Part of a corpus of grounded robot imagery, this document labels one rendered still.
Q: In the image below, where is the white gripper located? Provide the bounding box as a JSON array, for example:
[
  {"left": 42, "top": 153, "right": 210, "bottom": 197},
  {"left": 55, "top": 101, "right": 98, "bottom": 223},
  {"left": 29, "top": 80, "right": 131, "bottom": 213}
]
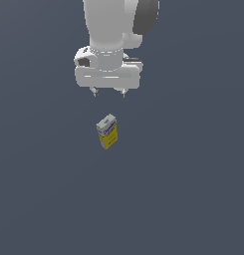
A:
[{"left": 74, "top": 62, "right": 144, "bottom": 99}]

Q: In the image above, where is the yellow and white box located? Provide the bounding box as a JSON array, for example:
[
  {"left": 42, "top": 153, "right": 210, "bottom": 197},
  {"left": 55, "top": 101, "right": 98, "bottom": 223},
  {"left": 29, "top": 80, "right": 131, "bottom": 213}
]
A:
[{"left": 96, "top": 113, "right": 120, "bottom": 150}]

